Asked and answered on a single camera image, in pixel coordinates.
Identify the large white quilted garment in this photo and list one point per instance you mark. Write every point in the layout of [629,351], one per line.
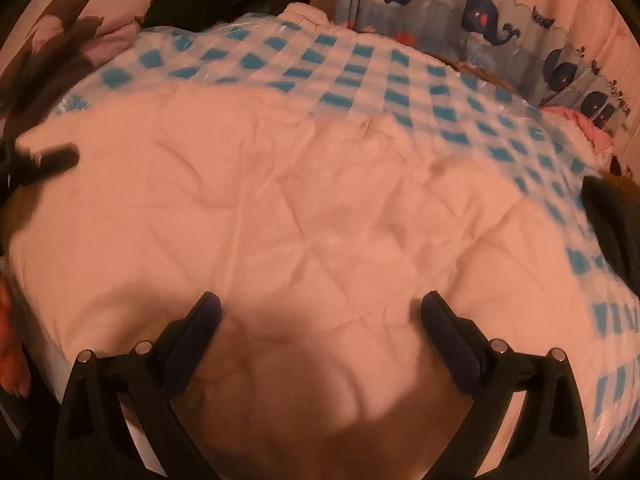
[280,210]

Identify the dark cloth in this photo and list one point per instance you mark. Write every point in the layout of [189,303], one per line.
[615,220]

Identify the whale print blue curtain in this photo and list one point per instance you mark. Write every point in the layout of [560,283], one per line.
[480,25]

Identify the brown and pink cloth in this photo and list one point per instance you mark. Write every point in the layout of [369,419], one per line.
[55,45]

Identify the blue white checkered tablecloth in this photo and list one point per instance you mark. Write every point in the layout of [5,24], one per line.
[380,85]

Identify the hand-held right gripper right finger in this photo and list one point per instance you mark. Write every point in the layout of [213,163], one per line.
[450,345]

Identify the orange object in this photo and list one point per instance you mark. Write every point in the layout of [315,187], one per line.
[10,345]

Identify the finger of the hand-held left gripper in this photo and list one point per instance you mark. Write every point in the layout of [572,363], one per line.
[52,157]

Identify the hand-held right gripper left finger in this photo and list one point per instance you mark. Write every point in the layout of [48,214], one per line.
[192,340]

